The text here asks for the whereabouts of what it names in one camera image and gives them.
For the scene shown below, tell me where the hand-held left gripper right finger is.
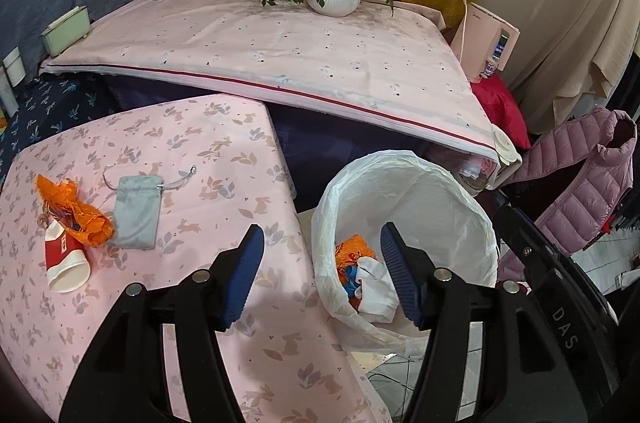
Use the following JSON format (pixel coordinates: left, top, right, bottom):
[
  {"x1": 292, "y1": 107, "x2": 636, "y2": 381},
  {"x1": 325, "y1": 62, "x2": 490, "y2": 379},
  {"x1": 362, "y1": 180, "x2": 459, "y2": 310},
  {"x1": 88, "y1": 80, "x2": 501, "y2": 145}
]
[{"x1": 380, "y1": 222, "x2": 556, "y2": 423}]

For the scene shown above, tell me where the beige curtain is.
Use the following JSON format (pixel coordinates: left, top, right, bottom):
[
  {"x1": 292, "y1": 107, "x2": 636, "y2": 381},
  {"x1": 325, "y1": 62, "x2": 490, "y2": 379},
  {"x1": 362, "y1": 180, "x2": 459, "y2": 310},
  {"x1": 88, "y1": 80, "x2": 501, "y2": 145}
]
[{"x1": 472, "y1": 0, "x2": 640, "y2": 134}]

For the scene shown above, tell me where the navy floral cloth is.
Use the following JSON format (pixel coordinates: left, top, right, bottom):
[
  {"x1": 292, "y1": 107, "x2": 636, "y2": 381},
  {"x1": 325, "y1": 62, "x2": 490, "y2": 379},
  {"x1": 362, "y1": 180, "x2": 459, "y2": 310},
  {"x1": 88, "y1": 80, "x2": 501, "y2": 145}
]
[{"x1": 0, "y1": 75, "x2": 116, "y2": 174}]

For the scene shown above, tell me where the pink appliance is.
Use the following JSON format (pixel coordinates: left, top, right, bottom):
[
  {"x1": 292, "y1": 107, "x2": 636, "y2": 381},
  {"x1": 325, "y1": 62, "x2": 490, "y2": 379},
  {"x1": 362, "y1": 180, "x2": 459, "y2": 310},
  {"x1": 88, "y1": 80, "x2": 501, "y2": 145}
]
[{"x1": 450, "y1": 2, "x2": 521, "y2": 82}]

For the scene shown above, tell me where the pale green box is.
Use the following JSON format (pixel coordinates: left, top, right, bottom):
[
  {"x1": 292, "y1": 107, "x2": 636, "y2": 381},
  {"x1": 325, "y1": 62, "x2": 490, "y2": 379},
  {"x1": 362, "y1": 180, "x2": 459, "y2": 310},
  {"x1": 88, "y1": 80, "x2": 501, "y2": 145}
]
[{"x1": 41, "y1": 5, "x2": 92, "y2": 56}]

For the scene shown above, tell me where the small orange wrapper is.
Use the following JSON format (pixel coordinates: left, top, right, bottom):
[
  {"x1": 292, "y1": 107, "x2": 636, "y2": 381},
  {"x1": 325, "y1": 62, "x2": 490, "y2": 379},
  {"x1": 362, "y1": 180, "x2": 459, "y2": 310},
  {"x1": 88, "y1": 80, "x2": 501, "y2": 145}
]
[{"x1": 335, "y1": 235, "x2": 371, "y2": 284}]

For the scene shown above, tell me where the red and white paper cup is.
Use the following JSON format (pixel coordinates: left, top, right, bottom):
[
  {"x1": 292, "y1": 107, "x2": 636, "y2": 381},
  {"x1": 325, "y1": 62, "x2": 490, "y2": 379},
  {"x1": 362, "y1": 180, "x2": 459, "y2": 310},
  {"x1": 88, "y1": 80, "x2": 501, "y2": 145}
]
[{"x1": 44, "y1": 223, "x2": 91, "y2": 294}]

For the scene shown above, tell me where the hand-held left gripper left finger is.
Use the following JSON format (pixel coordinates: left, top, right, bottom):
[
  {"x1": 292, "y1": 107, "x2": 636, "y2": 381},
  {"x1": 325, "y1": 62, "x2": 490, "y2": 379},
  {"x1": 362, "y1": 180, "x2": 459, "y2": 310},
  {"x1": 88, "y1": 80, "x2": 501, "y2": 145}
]
[{"x1": 60, "y1": 224, "x2": 266, "y2": 423}]

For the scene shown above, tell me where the white tissue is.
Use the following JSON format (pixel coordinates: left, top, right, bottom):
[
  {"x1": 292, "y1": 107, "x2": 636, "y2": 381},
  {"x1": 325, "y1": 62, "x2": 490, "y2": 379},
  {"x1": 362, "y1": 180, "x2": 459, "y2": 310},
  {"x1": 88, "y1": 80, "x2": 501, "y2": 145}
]
[{"x1": 352, "y1": 255, "x2": 401, "y2": 323}]

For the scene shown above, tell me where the tall white canister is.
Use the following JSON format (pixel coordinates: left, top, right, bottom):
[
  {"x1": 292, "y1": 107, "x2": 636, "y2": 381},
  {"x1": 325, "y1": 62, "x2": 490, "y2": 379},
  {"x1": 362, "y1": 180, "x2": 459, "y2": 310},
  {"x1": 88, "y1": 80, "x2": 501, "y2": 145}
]
[{"x1": 0, "y1": 65, "x2": 18, "y2": 118}]

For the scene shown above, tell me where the pale pink table cloth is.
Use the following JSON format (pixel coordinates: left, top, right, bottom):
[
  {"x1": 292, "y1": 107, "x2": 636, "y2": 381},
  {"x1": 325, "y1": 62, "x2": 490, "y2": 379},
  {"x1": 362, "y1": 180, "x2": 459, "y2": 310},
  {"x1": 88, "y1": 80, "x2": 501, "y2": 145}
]
[{"x1": 39, "y1": 0, "x2": 501, "y2": 161}]

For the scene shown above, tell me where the red cloth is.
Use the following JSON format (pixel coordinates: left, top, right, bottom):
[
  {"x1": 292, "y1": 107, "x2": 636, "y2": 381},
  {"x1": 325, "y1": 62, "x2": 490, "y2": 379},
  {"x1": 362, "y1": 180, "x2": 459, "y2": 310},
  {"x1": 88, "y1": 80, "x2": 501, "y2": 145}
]
[{"x1": 470, "y1": 75, "x2": 531, "y2": 148}]

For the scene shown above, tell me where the pink rabbit print tablecloth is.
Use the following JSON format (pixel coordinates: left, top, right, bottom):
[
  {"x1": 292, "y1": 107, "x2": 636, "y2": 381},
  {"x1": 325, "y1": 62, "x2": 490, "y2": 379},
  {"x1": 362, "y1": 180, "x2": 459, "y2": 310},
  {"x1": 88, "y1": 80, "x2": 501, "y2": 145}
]
[{"x1": 0, "y1": 97, "x2": 396, "y2": 423}]

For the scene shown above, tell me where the grey drawstring pouch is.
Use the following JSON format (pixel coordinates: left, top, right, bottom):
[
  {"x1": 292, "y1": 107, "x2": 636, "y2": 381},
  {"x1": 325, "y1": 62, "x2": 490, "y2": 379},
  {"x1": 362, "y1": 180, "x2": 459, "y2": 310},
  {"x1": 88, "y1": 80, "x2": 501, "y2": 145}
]
[{"x1": 102, "y1": 165, "x2": 197, "y2": 250}]

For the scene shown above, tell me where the pink puffer jacket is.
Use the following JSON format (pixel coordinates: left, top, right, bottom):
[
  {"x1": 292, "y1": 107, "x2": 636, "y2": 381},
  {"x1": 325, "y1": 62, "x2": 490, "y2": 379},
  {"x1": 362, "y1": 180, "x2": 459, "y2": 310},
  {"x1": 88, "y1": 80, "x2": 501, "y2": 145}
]
[{"x1": 495, "y1": 108, "x2": 638, "y2": 289}]

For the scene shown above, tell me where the white-lined trash bin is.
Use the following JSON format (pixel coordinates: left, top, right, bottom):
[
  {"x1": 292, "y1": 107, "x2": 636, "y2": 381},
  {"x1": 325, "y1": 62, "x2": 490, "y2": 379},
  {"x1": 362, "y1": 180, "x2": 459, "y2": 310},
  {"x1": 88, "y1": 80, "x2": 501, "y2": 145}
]
[{"x1": 311, "y1": 150, "x2": 498, "y2": 354}]

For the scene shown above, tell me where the large orange wrapper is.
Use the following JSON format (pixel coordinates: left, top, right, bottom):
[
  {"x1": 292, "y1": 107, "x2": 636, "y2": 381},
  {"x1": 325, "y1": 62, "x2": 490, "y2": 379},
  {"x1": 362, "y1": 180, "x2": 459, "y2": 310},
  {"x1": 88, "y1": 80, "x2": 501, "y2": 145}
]
[{"x1": 36, "y1": 175, "x2": 115, "y2": 248}]

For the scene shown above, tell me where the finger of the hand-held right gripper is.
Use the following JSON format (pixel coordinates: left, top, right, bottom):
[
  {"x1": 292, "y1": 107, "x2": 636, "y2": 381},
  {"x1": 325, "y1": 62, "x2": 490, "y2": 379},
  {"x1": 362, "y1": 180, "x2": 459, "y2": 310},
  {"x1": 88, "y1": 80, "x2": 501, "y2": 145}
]
[{"x1": 492, "y1": 205, "x2": 551, "y2": 289}]

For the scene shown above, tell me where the blue foil wrapper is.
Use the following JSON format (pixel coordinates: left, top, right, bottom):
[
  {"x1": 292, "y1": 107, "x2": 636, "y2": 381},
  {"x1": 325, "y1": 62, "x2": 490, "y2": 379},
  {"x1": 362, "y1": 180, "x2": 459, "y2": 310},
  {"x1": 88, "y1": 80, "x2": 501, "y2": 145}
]
[{"x1": 345, "y1": 265, "x2": 366, "y2": 299}]

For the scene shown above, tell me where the short white canister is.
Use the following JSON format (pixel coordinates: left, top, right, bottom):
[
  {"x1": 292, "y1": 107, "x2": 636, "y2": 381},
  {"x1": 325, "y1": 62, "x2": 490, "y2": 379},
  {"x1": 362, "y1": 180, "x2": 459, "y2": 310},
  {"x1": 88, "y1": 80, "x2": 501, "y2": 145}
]
[{"x1": 2, "y1": 47, "x2": 26, "y2": 86}]

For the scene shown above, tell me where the white lidded container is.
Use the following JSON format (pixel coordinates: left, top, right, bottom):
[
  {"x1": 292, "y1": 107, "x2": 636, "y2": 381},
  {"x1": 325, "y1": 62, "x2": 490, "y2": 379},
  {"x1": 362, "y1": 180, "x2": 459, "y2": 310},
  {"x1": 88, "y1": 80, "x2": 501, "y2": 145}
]
[{"x1": 492, "y1": 125, "x2": 523, "y2": 168}]

